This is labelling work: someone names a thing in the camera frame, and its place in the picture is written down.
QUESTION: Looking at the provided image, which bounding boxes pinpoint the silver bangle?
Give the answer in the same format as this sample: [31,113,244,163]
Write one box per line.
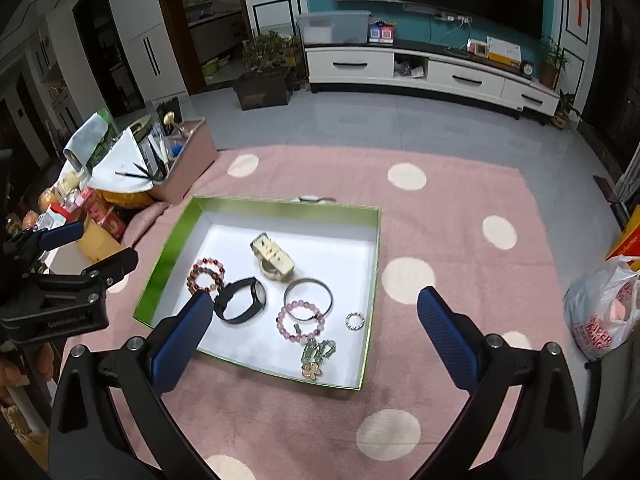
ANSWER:
[283,278,334,322]

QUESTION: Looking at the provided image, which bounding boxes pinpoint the black smart band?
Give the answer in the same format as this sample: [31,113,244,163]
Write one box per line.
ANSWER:
[214,278,267,326]

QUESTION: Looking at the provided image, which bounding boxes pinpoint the pink bead bracelet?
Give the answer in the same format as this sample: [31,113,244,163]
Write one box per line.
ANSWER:
[275,299,328,343]

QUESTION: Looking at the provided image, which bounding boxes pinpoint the potted plant on cabinet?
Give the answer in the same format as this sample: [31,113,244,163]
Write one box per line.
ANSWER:
[539,37,568,90]

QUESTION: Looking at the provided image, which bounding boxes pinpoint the white plastic shopping bag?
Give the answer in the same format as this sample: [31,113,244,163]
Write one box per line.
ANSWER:
[563,256,639,361]

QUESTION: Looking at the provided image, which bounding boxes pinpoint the person's left hand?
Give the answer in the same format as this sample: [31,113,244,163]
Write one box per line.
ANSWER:
[0,342,55,406]

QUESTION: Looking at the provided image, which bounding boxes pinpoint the gold flower charm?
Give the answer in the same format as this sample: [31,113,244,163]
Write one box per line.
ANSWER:
[302,362,322,382]

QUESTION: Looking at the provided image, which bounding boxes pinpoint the potted plant black planter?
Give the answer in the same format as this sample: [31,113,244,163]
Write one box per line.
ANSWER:
[232,29,303,110]

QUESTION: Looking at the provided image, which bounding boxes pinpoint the green cardboard box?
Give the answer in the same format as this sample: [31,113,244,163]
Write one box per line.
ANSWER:
[134,197,382,391]

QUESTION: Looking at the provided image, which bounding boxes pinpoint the floor potted plant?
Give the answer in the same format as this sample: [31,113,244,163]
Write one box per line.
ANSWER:
[551,90,582,130]

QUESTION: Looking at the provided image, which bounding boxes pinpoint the red agate bead bracelet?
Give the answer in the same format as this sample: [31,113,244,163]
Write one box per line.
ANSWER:
[186,257,228,296]

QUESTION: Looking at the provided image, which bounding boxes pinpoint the white TV cabinet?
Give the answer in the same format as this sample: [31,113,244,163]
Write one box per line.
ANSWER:
[305,44,560,117]

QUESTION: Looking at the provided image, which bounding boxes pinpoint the cream white wristwatch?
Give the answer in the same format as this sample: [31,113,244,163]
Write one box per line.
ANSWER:
[250,233,295,282]

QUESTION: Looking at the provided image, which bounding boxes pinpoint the green bead charm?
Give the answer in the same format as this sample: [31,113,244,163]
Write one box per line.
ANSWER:
[300,338,336,365]

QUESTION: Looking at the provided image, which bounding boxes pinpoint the small desk clock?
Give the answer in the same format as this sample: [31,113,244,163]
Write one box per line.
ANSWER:
[521,61,534,77]

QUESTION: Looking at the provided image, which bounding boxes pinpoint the clear plastic storage bin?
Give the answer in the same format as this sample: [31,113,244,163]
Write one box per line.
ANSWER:
[296,10,371,46]

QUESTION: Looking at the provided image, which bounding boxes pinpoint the pink storage box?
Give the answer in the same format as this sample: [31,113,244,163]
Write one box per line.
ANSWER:
[148,118,218,205]

